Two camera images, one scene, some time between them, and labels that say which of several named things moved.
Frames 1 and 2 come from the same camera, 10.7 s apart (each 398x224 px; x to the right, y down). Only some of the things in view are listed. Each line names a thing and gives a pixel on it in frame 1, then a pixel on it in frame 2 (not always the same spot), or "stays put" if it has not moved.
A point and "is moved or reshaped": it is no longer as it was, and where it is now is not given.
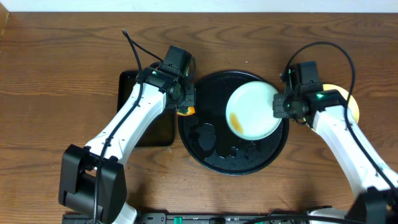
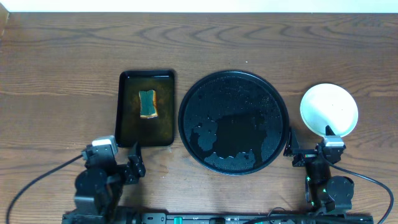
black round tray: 208,137 stays put
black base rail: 189,218 stays put
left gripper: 189,95 → 125,172
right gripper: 278,106 → 311,155
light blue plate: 249,111 is moved or reshaped
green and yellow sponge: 189,110 is moved or reshaped
